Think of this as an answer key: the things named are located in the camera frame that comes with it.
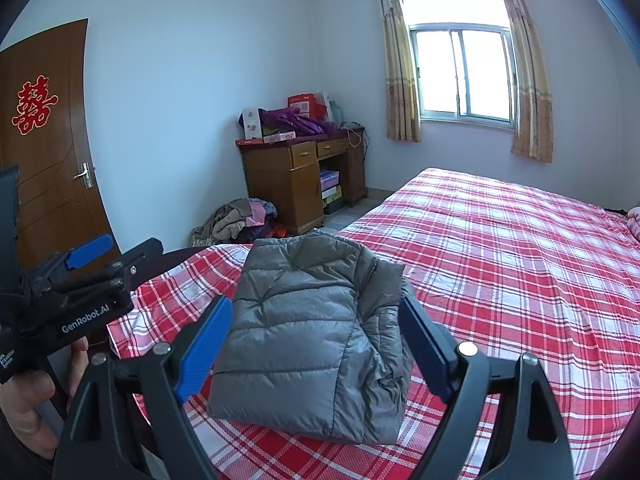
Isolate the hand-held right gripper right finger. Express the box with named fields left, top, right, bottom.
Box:
left=399, top=292, right=576, bottom=480

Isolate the purple clothing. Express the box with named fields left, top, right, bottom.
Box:
left=260, top=106, right=341, bottom=137

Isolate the red paper door decoration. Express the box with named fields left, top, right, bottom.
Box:
left=12, top=76, right=57, bottom=136

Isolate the gray puffer jacket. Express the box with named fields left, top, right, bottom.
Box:
left=206, top=230, right=416, bottom=445

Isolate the wooden desk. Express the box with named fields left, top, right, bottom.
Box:
left=236, top=127, right=368, bottom=236

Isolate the bed with red plaid sheet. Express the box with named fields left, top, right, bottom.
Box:
left=107, top=167, right=640, bottom=480

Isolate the yellow floral curtain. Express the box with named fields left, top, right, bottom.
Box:
left=371, top=0, right=422, bottom=143
left=492, top=0, right=555, bottom=163

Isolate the stack of boxes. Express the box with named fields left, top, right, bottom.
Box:
left=319, top=170, right=344, bottom=215

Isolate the brown wooden door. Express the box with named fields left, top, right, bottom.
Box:
left=0, top=18, right=122, bottom=271

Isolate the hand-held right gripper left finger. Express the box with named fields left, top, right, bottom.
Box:
left=52, top=295, right=233, bottom=480

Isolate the silver door handle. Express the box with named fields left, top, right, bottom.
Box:
left=73, top=161, right=96, bottom=190

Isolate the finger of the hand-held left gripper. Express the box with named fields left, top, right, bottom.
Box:
left=22, top=234, right=114, bottom=287
left=51, top=239, right=165, bottom=307

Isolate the sliding window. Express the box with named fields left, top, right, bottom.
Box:
left=400, top=0, right=518, bottom=127

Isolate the red cardboard box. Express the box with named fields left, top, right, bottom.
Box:
left=286, top=92, right=328, bottom=121

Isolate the white cable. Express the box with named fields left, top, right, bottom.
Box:
left=345, top=125, right=371, bottom=154

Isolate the person's left hand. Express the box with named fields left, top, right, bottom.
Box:
left=0, top=335, right=91, bottom=461

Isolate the pile of clothes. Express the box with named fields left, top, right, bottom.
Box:
left=190, top=198, right=288, bottom=249

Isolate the white printed box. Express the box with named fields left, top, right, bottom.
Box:
left=241, top=107, right=264, bottom=141

